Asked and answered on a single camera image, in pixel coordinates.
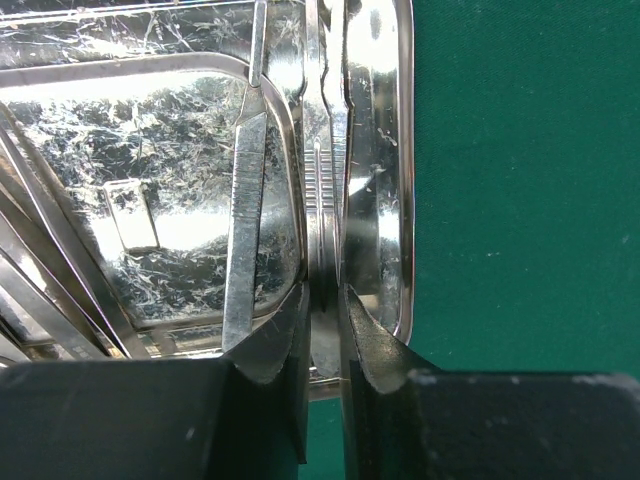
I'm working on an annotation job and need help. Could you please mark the green surgical cloth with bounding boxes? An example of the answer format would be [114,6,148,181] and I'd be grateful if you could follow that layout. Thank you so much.
[304,0,640,480]

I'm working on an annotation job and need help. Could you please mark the steel instrument tray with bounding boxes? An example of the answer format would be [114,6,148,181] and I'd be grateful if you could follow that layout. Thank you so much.
[1,1,414,399]

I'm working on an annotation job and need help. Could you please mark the small steel blade packet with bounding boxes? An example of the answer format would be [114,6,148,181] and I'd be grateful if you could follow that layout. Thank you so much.
[103,178,159,251]

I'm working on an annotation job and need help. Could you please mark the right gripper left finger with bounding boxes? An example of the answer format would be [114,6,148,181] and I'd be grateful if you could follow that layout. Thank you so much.
[1,282,310,479]

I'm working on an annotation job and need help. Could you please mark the steel forceps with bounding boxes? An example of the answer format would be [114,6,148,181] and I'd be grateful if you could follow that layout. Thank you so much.
[1,195,105,360]

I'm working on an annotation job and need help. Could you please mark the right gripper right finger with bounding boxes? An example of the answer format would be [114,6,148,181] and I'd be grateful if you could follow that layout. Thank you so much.
[338,286,639,479]

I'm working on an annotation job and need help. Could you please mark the steel tweezers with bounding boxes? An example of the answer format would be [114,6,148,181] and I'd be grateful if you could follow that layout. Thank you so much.
[1,107,150,361]

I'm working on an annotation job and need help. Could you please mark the steel scalpel handle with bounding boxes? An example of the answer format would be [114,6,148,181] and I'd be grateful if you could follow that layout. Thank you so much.
[222,1,268,352]
[302,1,349,377]

